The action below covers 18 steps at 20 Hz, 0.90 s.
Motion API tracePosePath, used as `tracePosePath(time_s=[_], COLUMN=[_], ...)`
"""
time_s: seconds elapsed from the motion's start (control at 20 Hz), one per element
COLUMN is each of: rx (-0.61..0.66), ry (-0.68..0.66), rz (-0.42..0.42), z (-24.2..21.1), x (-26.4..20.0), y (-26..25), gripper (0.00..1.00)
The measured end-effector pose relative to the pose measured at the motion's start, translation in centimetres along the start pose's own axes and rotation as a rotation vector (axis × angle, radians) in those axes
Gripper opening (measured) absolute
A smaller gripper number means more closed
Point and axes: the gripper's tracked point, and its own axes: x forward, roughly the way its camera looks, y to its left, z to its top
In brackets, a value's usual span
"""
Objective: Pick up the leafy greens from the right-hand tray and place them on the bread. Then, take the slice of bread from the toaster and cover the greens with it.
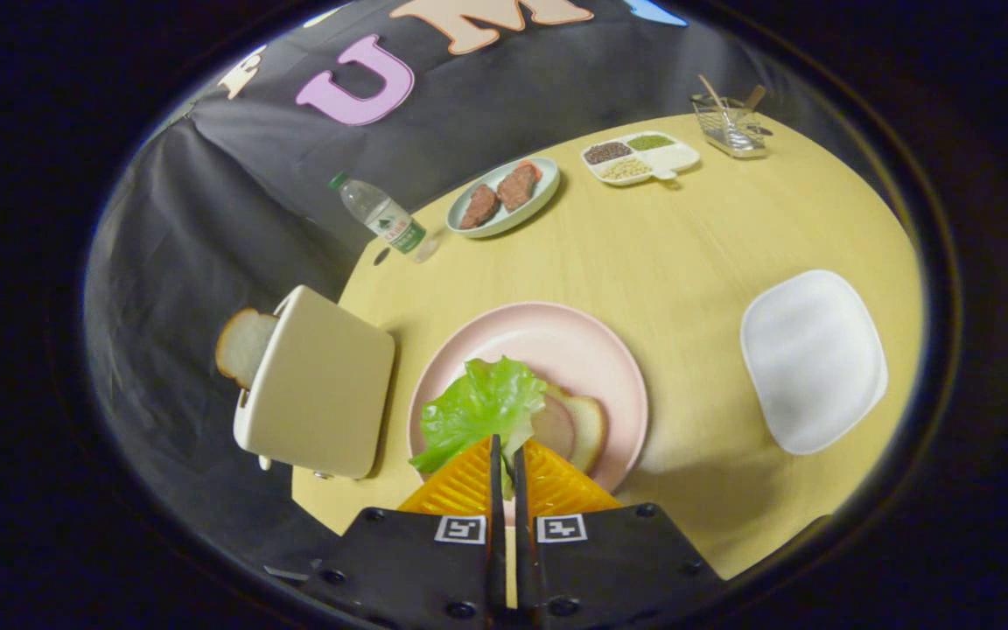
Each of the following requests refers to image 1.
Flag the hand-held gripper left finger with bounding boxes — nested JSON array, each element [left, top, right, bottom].
[[298, 435, 507, 629]]

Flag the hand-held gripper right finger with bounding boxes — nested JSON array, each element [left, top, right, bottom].
[[513, 437, 728, 629]]

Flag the green lettuce leaf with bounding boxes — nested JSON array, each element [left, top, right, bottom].
[[408, 356, 549, 500]]

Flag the toasted bread slice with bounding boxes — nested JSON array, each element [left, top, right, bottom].
[[214, 307, 279, 390]]

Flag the pink ham slice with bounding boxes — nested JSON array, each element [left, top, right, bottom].
[[530, 394, 577, 460]]

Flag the white bread slice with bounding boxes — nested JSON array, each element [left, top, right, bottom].
[[548, 385, 608, 476]]

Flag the pink round plate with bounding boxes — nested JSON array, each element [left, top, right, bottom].
[[406, 302, 650, 526]]

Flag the cream white toaster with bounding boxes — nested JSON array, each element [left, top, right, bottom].
[[233, 284, 397, 480]]

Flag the brown meat patty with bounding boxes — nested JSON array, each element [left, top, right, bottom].
[[459, 185, 501, 231], [497, 164, 540, 212]]

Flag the clear plastic water bottle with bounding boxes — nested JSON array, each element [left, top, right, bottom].
[[329, 171, 439, 263]]

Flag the light blue plate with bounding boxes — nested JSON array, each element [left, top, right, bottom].
[[446, 157, 561, 239]]

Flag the white square plate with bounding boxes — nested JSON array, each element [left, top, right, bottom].
[[739, 269, 890, 457]]

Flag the white divided dish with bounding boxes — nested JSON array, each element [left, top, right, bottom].
[[580, 131, 702, 187]]

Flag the clear glass utensil holder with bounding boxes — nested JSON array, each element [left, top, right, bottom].
[[690, 94, 769, 159]]

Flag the light wooden utensil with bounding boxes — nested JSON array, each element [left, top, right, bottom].
[[698, 73, 737, 132]]

